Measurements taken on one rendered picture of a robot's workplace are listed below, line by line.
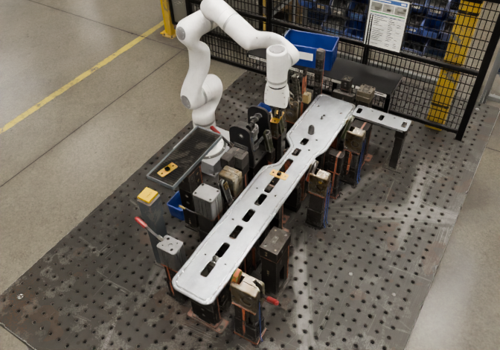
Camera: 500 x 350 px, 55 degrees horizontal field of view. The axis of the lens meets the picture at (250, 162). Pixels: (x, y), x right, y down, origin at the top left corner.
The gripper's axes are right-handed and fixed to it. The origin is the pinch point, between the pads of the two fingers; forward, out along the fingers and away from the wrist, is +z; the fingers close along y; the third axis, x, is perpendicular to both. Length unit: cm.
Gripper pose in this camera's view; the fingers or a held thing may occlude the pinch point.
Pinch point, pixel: (277, 112)
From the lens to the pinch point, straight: 209.5
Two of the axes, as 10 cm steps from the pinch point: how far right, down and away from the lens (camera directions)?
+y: 9.2, 2.5, -3.0
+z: 0.4, 7.0, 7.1
